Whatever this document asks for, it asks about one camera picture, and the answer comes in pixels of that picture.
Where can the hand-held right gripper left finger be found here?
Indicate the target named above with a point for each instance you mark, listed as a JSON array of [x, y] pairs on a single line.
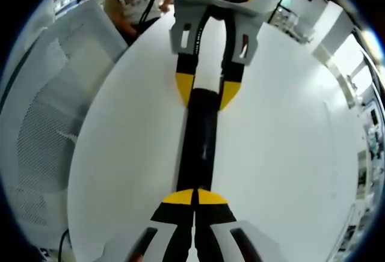
[[177, 217]]

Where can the black remote control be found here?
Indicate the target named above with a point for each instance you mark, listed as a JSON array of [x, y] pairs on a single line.
[[198, 138]]

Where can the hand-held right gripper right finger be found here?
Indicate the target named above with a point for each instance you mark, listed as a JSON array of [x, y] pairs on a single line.
[[215, 217]]

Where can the white mesh office chair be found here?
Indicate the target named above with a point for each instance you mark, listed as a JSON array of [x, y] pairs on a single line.
[[60, 93]]

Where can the cluttered workbench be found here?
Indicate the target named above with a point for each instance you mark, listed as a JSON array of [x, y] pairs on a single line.
[[370, 154]]

